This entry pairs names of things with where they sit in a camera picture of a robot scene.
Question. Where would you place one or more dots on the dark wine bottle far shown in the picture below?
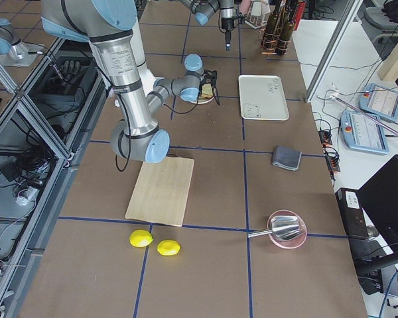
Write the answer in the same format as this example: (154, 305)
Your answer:
(271, 25)

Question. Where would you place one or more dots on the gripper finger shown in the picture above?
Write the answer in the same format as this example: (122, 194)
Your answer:
(216, 95)
(228, 39)

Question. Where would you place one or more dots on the copper wire bottle rack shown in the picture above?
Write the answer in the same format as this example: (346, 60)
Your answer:
(273, 43)

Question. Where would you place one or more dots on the black monitor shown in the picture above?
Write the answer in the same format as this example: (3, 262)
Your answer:
(379, 199)

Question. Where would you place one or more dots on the black computer box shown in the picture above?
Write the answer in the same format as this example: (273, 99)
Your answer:
(351, 213)

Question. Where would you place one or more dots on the aluminium frame post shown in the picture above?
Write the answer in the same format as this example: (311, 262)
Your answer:
(342, 26)

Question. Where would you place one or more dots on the pink bowl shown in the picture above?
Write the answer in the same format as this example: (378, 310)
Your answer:
(295, 242)

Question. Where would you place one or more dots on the dark wine bottle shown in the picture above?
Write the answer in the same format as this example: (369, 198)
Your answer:
(288, 27)
(271, 25)

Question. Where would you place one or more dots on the white wire cup rack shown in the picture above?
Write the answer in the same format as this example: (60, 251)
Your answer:
(255, 12)

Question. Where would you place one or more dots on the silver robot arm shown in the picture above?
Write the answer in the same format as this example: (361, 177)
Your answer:
(111, 29)
(203, 11)

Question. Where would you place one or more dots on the metal scoop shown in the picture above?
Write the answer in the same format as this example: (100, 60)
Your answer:
(282, 227)

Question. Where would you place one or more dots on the whole yellow lemon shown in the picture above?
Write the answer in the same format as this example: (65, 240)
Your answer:
(140, 238)

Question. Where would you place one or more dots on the wooden cutting board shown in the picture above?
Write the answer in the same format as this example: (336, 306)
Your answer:
(161, 192)

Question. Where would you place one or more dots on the far blue teach pendant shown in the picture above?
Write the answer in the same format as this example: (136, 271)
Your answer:
(381, 101)

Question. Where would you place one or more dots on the near blue teach pendant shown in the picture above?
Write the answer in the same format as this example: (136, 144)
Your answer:
(362, 133)

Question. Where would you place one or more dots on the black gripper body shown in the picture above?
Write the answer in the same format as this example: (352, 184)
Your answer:
(209, 80)
(226, 23)

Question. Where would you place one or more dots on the cream bear tray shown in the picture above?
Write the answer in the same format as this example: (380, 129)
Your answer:
(262, 98)

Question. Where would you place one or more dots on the dark wine bottle near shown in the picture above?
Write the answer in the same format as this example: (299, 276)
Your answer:
(288, 27)

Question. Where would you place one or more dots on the blue teach pendant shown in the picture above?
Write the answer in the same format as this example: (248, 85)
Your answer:
(381, 101)
(362, 133)

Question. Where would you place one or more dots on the white round plate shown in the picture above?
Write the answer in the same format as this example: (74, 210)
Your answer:
(203, 99)

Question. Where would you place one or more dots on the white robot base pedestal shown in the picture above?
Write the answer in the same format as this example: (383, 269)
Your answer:
(132, 81)

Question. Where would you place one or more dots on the yellow lemon half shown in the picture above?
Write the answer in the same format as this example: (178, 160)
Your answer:
(168, 247)

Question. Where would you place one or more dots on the grey folded cloth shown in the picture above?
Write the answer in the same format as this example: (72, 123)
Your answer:
(286, 158)

